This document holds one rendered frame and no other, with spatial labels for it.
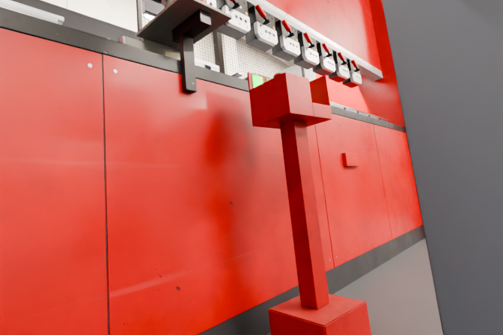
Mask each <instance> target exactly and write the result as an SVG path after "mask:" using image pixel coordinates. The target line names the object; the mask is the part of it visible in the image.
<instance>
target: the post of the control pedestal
mask: <svg viewBox="0 0 503 335"><path fill-rule="evenodd" d="M280 129H281V141H282V148H283V155H284V167H285V173H286V180H287V193H288V199H289V206H290V218H291V225H292V231H293V243H294V250H295V257H296V270H297V276H298V283H299V295H300V301H301V306H304V307H309V308H312V309H315V310H318V309H320V308H321V307H324V306H326V305H327V304H329V292H328V286H327V280H326V270H325V263H324V257H323V246H322V241H321V235H320V224H319V218H318V211H317V201H316V194H315V189H314V178H313V172H312V166H311V155H310V149H309V143H308V132H307V126H306V122H305V121H298V120H291V121H289V122H286V123H282V124H281V125H280Z"/></svg>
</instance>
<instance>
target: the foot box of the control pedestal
mask: <svg viewBox="0 0 503 335"><path fill-rule="evenodd" d="M269 323H270V331H271V335H371V328H370V322H369V318H368V308H367V303H366V302H365V301H360V300H356V299H352V298H345V297H341V296H337V295H330V294H329V304H327V305H326V306H324V307H321V308H320V309H318V310H315V309H312V308H309V307H304V306H301V301H300V295H299V296H297V297H295V298H292V299H290V300H289V301H285V302H284V303H282V304H279V305H277V306H275V307H272V308H270V309H269Z"/></svg>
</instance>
